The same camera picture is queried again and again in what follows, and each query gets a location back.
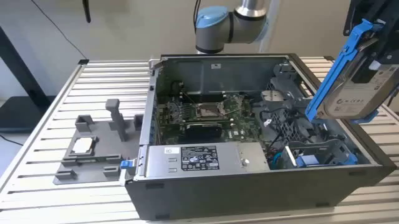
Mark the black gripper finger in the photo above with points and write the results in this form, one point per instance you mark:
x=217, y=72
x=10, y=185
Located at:
x=392, y=46
x=352, y=14

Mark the hard disk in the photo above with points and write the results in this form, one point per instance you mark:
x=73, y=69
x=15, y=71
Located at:
x=307, y=161
x=349, y=102

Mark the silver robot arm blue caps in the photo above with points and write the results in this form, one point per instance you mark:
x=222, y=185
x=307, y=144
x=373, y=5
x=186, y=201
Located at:
x=215, y=35

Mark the grey metal disk bay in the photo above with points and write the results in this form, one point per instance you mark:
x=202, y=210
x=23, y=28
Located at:
x=281, y=130

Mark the black RAM slot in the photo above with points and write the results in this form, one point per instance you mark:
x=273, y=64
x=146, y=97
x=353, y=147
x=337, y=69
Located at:
x=202, y=97
x=202, y=93
x=202, y=100

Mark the black table end cap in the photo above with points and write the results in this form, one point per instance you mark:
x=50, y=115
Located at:
x=329, y=58
x=83, y=62

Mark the white upright pole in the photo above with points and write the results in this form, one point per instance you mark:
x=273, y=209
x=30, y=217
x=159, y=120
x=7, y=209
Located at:
x=265, y=44

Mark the blue bay latch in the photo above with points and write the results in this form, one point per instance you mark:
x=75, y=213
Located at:
x=350, y=158

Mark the green motherboard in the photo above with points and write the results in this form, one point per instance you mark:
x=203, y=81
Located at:
x=243, y=121

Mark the CPU socket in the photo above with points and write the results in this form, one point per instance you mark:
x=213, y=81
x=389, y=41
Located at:
x=207, y=112

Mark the thin metal locking lever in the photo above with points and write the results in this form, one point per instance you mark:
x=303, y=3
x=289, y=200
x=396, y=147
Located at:
x=190, y=98

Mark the black hanging antenna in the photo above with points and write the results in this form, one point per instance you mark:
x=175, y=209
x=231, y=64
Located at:
x=87, y=11

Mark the black open PC case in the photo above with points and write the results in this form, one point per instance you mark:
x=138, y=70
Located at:
x=218, y=198

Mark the grey power supply unit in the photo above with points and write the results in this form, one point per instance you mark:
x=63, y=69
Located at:
x=155, y=163

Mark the grey parts rack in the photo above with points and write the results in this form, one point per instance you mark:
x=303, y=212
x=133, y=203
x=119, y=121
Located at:
x=103, y=140

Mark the blue case latch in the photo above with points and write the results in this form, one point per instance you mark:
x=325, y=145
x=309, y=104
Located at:
x=126, y=164

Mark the green RAM stick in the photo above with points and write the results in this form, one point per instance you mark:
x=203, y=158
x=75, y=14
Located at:
x=101, y=160

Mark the silver CPU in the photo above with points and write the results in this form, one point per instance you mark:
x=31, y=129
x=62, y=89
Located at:
x=83, y=145

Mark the black monitor stand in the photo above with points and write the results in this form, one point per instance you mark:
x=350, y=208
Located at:
x=19, y=70

